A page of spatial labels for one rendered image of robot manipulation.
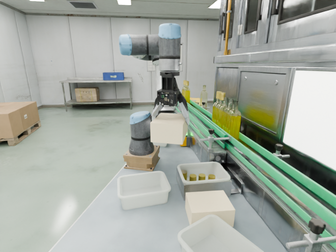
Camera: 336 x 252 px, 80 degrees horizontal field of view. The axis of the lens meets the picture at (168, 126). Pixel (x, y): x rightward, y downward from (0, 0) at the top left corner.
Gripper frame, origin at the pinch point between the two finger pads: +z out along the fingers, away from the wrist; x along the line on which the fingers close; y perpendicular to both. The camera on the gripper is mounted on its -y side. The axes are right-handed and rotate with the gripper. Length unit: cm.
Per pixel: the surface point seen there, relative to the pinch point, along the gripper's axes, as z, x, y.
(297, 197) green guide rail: 16.6, 43.0, 15.6
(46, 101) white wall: 95, -501, -469
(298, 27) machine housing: -37, 49, -28
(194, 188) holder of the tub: 29.4, 10.6, -1.3
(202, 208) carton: 27.6, 14.7, 13.2
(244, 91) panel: -6, 35, -55
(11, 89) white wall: 40, -467, -331
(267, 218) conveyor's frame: 32, 38, 8
